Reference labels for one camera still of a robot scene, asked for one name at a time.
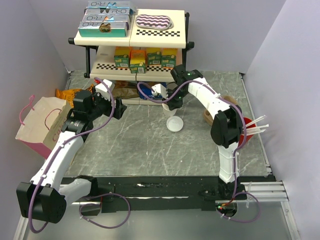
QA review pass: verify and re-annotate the teal box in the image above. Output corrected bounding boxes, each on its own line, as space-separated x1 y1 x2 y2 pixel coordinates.
87 0 137 11
78 21 129 38
85 8 134 16
82 14 131 24

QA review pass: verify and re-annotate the purple cable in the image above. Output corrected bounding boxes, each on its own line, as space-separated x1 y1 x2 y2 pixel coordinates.
27 77 131 233
136 81 261 223

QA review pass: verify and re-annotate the red cup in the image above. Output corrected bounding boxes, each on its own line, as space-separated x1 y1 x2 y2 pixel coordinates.
238 117 257 146

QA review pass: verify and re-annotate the wavy striped sleep mask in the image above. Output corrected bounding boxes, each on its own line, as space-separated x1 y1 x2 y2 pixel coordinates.
135 14 174 31

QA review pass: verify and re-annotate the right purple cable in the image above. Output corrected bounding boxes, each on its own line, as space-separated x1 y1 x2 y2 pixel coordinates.
136 81 261 223

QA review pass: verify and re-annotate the teal box back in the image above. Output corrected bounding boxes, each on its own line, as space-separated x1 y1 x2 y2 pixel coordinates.
87 0 137 11

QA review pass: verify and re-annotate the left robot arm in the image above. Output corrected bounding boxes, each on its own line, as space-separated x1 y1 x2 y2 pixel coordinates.
16 88 127 225

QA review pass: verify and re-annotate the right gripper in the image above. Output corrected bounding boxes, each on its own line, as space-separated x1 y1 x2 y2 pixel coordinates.
161 86 188 112

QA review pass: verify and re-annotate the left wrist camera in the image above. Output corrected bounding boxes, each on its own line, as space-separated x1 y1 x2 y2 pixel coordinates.
95 79 115 101

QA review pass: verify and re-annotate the orange yellow juice carton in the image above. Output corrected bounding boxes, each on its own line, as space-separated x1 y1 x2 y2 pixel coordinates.
129 49 147 74

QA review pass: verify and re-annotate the blue tortilla chip bag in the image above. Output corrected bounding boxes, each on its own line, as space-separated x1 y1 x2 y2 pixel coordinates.
138 82 167 100

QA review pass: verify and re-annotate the pink white paper bag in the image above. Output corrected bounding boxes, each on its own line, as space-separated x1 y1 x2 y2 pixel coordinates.
15 95 71 159

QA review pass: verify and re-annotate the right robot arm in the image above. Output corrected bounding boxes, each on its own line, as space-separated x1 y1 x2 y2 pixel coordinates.
166 64 244 199

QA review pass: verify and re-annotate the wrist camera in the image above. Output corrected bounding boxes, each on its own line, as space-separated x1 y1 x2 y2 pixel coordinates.
151 83 168 99
95 79 115 101

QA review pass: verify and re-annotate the green juice carton middle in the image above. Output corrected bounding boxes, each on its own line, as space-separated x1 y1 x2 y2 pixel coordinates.
146 47 162 66

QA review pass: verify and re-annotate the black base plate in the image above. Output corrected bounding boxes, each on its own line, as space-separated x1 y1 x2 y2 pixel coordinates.
80 176 247 213

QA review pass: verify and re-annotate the green juice carton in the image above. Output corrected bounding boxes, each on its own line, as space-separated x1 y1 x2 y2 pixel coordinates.
146 47 162 66
161 48 178 69
114 46 131 68

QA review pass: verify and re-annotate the brown chip bag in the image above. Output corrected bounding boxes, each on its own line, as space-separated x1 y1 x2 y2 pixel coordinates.
112 80 139 99

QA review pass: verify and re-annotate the stack of white lids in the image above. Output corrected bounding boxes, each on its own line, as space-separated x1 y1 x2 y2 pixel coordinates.
166 115 184 133

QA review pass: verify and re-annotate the cream three-tier shelf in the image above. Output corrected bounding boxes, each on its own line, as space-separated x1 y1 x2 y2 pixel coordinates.
67 9 195 106

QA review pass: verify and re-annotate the teal box front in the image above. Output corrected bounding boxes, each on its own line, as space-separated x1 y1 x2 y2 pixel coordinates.
78 21 129 38

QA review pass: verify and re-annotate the orange chip bag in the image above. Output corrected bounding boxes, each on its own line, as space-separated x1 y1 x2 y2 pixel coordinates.
55 84 94 108

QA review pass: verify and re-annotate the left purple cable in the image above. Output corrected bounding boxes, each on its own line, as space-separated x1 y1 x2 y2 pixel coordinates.
27 77 131 233

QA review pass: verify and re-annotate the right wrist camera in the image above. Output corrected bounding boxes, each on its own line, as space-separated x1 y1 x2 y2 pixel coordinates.
151 83 168 99

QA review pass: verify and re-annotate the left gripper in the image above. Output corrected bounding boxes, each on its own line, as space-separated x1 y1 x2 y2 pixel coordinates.
87 86 127 120

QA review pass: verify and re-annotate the green juice carton right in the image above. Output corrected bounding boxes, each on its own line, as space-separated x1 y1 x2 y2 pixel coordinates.
161 48 178 69

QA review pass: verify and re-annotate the cardboard cup carrier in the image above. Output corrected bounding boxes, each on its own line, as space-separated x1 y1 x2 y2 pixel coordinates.
202 95 238 127

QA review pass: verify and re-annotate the green juice carton left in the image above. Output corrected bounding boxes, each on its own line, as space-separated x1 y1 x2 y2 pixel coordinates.
114 46 131 68

